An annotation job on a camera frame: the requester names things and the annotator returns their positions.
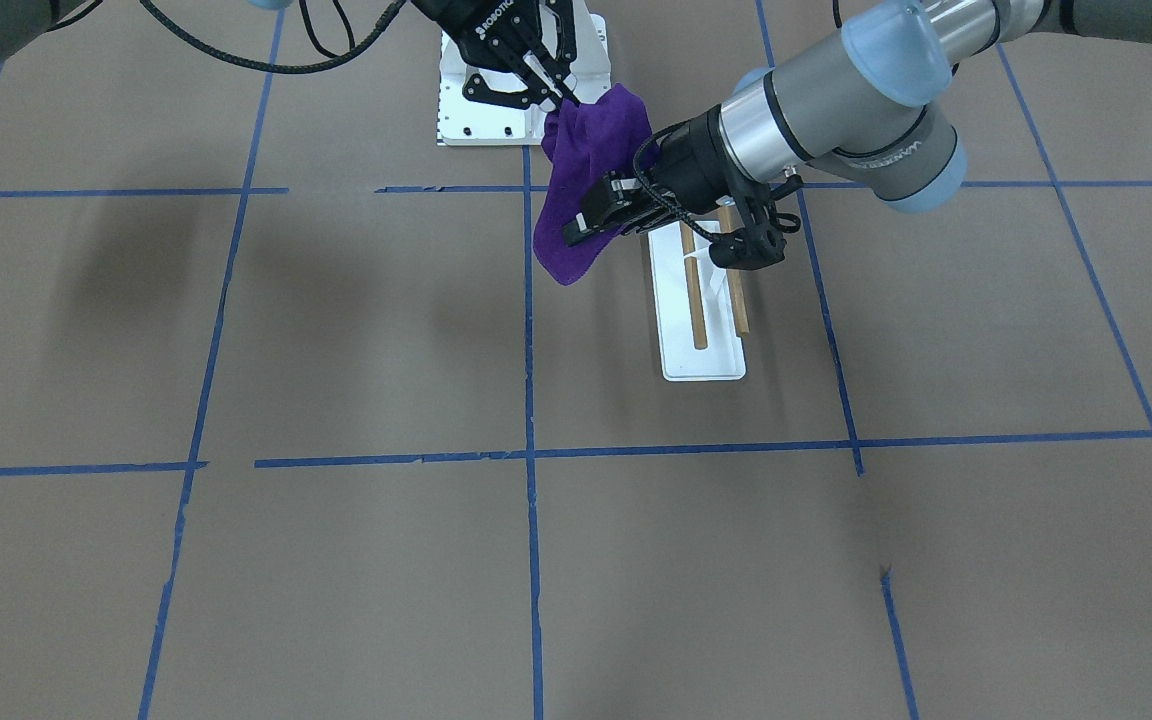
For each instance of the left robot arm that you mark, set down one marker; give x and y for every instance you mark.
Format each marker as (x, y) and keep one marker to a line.
(859, 104)

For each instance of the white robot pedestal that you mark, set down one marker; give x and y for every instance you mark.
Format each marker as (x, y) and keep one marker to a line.
(462, 120)

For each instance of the purple towel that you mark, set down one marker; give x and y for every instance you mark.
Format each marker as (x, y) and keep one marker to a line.
(583, 142)

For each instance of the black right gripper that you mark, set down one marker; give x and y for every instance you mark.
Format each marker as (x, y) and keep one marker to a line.
(477, 33)

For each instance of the white wooden towel rack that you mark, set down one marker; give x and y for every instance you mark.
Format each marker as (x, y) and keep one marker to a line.
(697, 331)

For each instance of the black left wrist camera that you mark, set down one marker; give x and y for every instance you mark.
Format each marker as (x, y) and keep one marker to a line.
(761, 239)

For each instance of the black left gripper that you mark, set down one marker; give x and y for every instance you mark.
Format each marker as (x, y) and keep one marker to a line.
(691, 157)

